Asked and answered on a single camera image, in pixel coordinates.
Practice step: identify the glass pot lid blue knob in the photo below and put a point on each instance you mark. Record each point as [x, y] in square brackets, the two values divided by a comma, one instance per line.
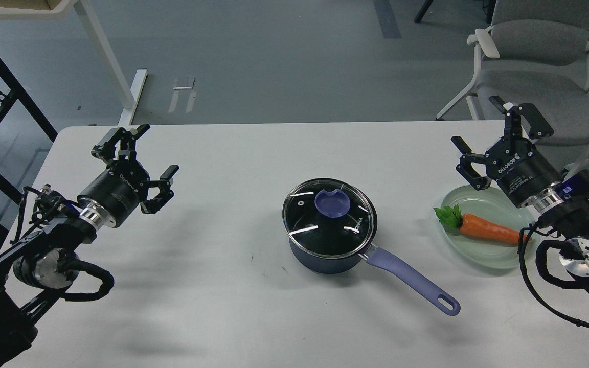
[328, 218]

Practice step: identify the orange toy carrot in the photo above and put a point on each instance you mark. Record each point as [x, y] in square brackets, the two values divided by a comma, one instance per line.
[469, 224]

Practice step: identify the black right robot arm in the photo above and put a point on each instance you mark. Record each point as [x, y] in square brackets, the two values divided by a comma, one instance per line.
[563, 208]

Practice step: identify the blue saucepan with handle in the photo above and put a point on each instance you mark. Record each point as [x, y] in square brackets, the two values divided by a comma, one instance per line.
[381, 258]

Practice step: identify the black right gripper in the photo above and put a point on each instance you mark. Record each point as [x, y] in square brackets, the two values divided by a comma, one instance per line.
[520, 170]

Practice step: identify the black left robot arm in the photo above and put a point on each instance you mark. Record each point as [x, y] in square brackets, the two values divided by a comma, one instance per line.
[42, 266]

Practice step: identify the grey office chair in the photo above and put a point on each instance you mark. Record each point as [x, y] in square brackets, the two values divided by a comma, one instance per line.
[534, 52]

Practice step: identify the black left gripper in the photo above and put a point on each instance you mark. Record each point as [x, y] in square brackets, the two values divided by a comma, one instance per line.
[124, 183]

